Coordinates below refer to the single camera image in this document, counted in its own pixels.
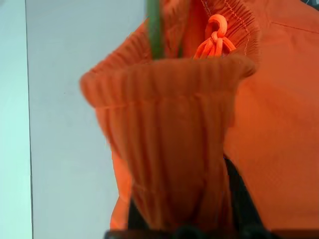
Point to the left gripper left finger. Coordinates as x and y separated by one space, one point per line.
135 219

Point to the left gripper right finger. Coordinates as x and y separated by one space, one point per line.
243 199

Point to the orange shorts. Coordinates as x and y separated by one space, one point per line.
174 124

